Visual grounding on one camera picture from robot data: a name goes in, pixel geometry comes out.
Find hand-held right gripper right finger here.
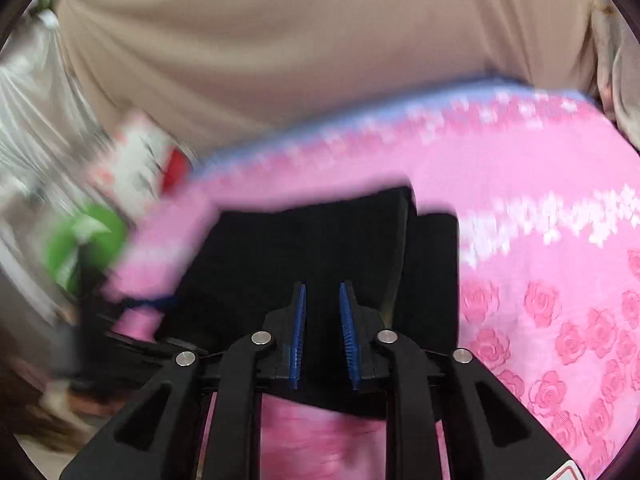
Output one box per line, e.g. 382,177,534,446
339,281,576,480

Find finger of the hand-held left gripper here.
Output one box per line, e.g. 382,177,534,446
121,295,182,315

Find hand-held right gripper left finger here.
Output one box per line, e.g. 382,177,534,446
59,281,307,480

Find black pants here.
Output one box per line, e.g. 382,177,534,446
155,186,461,421

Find green round object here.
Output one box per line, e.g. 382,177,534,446
44,202,128,296

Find white cartoon face pillow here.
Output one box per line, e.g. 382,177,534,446
85,110,201,221

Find pink rose bed sheet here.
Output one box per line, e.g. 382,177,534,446
107,76,640,480

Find white shiny cloth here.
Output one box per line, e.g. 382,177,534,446
0,10,116,211

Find beige padded headboard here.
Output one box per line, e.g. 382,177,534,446
52,0,601,171

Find pale floral blanket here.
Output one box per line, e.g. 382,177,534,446
590,0,640,136

